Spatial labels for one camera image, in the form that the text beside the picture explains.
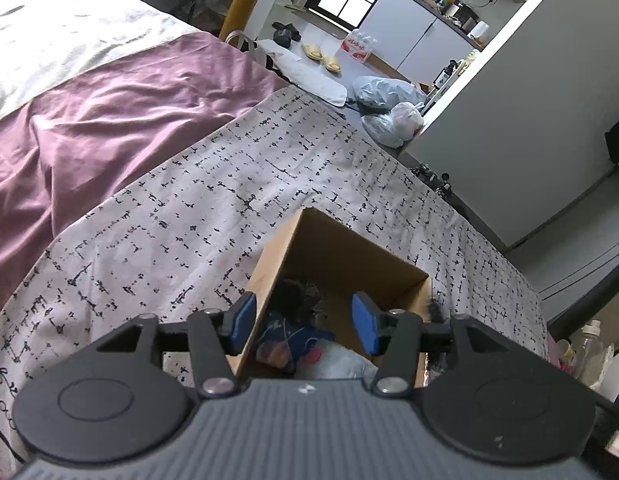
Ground grey plastic bag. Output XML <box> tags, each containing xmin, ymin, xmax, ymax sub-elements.
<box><xmin>351</xmin><ymin>75</ymin><xmax>428</xmax><ymax>114</ymax></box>

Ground white and red plastic bag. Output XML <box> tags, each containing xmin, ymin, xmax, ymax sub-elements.
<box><xmin>361</xmin><ymin>102</ymin><xmax>425</xmax><ymax>149</ymax></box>

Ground black and white plush toy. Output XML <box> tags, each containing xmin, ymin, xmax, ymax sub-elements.
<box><xmin>276</xmin><ymin>279</ymin><xmax>331</xmax><ymax>322</ymax></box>

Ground pack of water bottles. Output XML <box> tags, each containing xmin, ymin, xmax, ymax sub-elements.
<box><xmin>339</xmin><ymin>29</ymin><xmax>379</xmax><ymax>64</ymax></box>

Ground white blanket with black marks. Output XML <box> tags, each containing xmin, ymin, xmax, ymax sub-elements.
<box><xmin>0</xmin><ymin>85</ymin><xmax>547</xmax><ymax>461</ymax></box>

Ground white tote bag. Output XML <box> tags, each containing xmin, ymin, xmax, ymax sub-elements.
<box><xmin>224</xmin><ymin>29</ymin><xmax>264</xmax><ymax>57</ymax></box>

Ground fluffy grey and pink plush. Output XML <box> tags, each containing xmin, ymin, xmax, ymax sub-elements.
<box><xmin>294</xmin><ymin>339</ymin><xmax>381</xmax><ymax>382</ymax></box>

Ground brown cardboard box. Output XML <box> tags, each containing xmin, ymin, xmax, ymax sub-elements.
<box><xmin>224</xmin><ymin>206</ymin><xmax>435</xmax><ymax>391</ymax></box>

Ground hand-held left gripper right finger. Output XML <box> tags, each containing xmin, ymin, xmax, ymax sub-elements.
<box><xmin>352</xmin><ymin>292</ymin><xmax>510</xmax><ymax>396</ymax></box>

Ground white floor mat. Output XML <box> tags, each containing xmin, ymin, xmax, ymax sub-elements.
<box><xmin>258</xmin><ymin>39</ymin><xmax>348</xmax><ymax>107</ymax></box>

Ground grey denim pouch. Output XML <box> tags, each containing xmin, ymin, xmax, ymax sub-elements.
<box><xmin>260</xmin><ymin>310</ymin><xmax>336</xmax><ymax>362</ymax></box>

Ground white quilt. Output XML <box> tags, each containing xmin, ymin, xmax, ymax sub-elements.
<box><xmin>0</xmin><ymin>0</ymin><xmax>200</xmax><ymax>126</ymax></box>

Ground gold-edged table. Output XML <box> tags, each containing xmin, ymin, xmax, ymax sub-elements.
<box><xmin>218</xmin><ymin>0</ymin><xmax>350</xmax><ymax>44</ymax></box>

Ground black dumbbells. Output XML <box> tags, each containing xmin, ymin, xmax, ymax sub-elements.
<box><xmin>408</xmin><ymin>162</ymin><xmax>456</xmax><ymax>197</ymax></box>

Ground black spray bottle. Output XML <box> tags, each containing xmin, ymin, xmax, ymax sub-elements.
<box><xmin>433</xmin><ymin>60</ymin><xmax>459</xmax><ymax>89</ymax></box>

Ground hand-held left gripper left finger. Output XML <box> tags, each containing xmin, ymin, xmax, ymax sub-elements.
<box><xmin>92</xmin><ymin>292</ymin><xmax>257</xmax><ymax>398</ymax></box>

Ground white cabinet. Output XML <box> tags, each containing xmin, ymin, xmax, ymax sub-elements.
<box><xmin>358</xmin><ymin>0</ymin><xmax>484</xmax><ymax>87</ymax></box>

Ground clear plastic bottle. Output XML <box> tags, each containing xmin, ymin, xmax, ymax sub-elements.
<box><xmin>571</xmin><ymin>319</ymin><xmax>603</xmax><ymax>377</ymax></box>

